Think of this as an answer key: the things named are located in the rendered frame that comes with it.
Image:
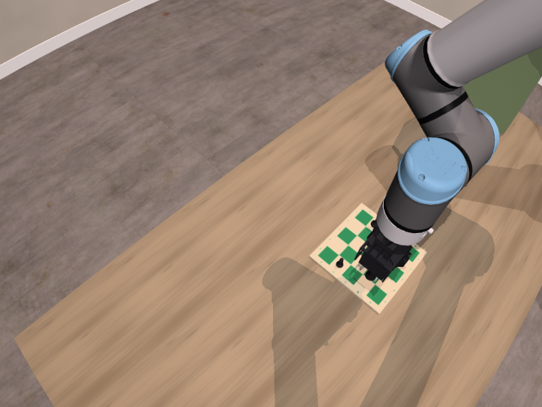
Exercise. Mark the green and cream chessboard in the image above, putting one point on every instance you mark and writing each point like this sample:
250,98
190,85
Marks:
344,242

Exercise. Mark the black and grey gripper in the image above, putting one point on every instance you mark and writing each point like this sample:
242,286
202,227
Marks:
379,261

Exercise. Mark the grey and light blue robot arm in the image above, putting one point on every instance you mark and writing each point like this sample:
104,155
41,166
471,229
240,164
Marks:
430,70

